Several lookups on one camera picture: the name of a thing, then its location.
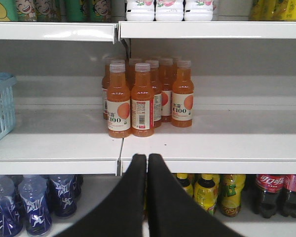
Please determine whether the orange C100 juice bottle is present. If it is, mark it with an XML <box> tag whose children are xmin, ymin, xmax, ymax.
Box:
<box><xmin>131</xmin><ymin>63</ymin><xmax>154</xmax><ymax>137</ymax></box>
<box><xmin>107</xmin><ymin>63</ymin><xmax>131</xmax><ymax>138</ymax></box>
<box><xmin>171</xmin><ymin>60</ymin><xmax>194</xmax><ymax>127</ymax></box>

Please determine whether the white peach drink bottle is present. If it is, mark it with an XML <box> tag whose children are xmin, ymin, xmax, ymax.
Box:
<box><xmin>184</xmin><ymin>0</ymin><xmax>213</xmax><ymax>21</ymax></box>
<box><xmin>155</xmin><ymin>0</ymin><xmax>184</xmax><ymax>21</ymax></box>
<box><xmin>126</xmin><ymin>0</ymin><xmax>155</xmax><ymax>21</ymax></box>

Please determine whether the green cartoon drink can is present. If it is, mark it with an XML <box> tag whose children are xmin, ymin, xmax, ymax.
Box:
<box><xmin>0</xmin><ymin>0</ymin><xmax>18</xmax><ymax>22</ymax></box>
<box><xmin>89</xmin><ymin>0</ymin><xmax>111</xmax><ymax>22</ymax></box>

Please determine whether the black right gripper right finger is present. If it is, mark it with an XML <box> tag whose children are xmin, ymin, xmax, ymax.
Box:
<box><xmin>147</xmin><ymin>154</ymin><xmax>241</xmax><ymax>237</ymax></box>

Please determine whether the light blue plastic basket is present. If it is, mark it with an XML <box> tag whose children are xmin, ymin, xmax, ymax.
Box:
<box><xmin>0</xmin><ymin>73</ymin><xmax>17</xmax><ymax>139</ymax></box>

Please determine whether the yellow lemon tea bottle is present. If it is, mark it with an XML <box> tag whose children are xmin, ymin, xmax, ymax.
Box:
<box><xmin>194</xmin><ymin>174</ymin><xmax>220</xmax><ymax>215</ymax></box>
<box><xmin>176</xmin><ymin>173</ymin><xmax>194</xmax><ymax>198</ymax></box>
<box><xmin>220</xmin><ymin>174</ymin><xmax>246</xmax><ymax>217</ymax></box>

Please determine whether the coke plastic bottle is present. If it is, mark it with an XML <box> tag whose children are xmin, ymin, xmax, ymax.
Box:
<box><xmin>253</xmin><ymin>174</ymin><xmax>284</xmax><ymax>218</ymax></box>
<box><xmin>280</xmin><ymin>174</ymin><xmax>296</xmax><ymax>218</ymax></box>

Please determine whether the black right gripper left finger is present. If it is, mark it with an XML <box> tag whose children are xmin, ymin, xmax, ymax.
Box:
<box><xmin>57</xmin><ymin>154</ymin><xmax>147</xmax><ymax>237</ymax></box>

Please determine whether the blue sports drink bottle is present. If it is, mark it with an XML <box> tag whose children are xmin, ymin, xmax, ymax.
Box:
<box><xmin>0</xmin><ymin>175</ymin><xmax>23</xmax><ymax>237</ymax></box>
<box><xmin>49</xmin><ymin>174</ymin><xmax>77</xmax><ymax>218</ymax></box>
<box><xmin>18</xmin><ymin>175</ymin><xmax>52</xmax><ymax>237</ymax></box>

